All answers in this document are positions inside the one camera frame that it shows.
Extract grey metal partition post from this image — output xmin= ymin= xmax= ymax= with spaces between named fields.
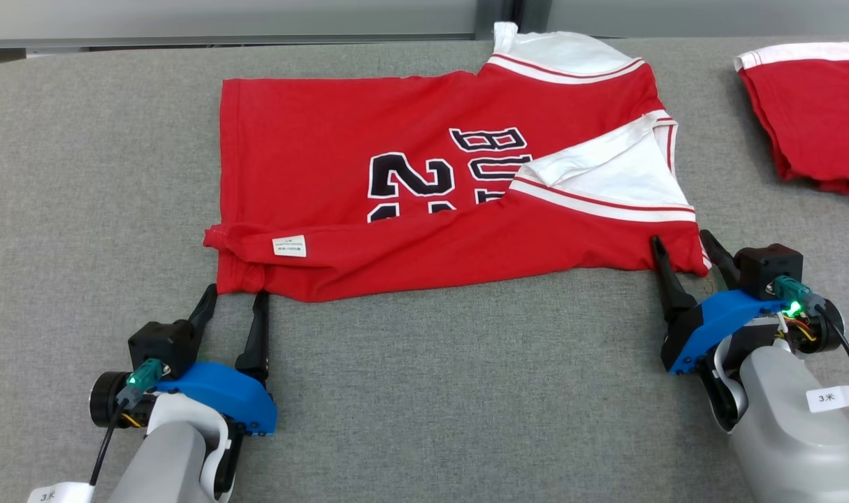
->
xmin=476 ymin=0 xmax=549 ymax=38

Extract red basketball jersey white sleeves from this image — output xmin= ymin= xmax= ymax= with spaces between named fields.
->
xmin=203 ymin=21 xmax=712 ymax=304

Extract teal cable connector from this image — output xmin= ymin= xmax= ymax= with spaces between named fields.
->
xmin=774 ymin=276 xmax=827 ymax=316
xmin=117 ymin=358 xmax=165 ymax=410

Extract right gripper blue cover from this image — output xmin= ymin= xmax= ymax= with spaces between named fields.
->
xmin=650 ymin=229 xmax=846 ymax=375

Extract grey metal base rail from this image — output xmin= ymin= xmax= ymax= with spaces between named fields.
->
xmin=0 ymin=34 xmax=478 ymax=52

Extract teal right cable connector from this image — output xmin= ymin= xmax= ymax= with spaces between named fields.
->
xmin=774 ymin=276 xmax=827 ymax=316

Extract red shorts with white stripe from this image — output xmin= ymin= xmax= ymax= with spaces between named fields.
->
xmin=734 ymin=42 xmax=849 ymax=196

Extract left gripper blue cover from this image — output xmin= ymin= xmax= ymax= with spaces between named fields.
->
xmin=89 ymin=283 xmax=279 ymax=438

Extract teal left cable connector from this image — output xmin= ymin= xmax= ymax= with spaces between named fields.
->
xmin=117 ymin=358 xmax=165 ymax=410

